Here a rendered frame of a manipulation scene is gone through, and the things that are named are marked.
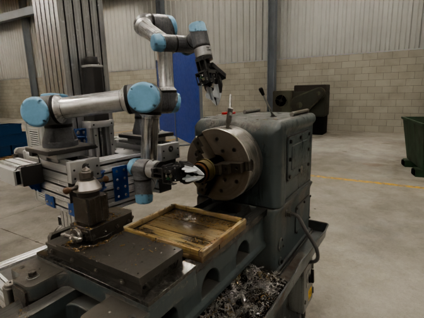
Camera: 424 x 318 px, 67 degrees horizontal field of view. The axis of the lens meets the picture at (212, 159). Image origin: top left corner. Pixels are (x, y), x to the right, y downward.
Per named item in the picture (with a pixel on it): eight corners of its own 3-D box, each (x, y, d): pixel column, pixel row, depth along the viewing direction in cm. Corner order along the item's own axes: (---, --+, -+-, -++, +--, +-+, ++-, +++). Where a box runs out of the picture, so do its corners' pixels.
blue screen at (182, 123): (147, 137, 1005) (142, 60, 956) (172, 135, 1033) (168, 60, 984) (184, 163, 628) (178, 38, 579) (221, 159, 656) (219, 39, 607)
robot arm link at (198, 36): (199, 26, 145) (207, 19, 137) (205, 50, 146) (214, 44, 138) (184, 28, 141) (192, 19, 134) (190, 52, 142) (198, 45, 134)
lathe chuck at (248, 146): (194, 182, 154) (202, 118, 145) (252, 205, 139) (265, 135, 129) (183, 187, 147) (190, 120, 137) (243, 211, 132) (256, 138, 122)
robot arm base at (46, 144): (36, 146, 144) (33, 124, 142) (69, 142, 155) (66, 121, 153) (52, 149, 134) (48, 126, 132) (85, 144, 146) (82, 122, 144)
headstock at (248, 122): (243, 169, 214) (243, 111, 206) (315, 178, 189) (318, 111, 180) (191, 194, 165) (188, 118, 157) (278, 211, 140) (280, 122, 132)
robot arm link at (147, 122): (140, 82, 145) (137, 185, 155) (135, 81, 134) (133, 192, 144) (166, 84, 145) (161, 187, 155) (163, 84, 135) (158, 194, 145)
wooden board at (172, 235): (174, 211, 142) (173, 202, 141) (247, 228, 123) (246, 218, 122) (122, 237, 118) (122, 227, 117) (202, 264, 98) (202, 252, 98)
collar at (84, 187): (91, 183, 97) (89, 174, 96) (108, 187, 92) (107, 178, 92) (67, 191, 90) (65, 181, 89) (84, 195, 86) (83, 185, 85)
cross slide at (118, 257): (86, 230, 110) (84, 218, 109) (184, 264, 87) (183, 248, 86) (38, 251, 96) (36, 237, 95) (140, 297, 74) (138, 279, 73)
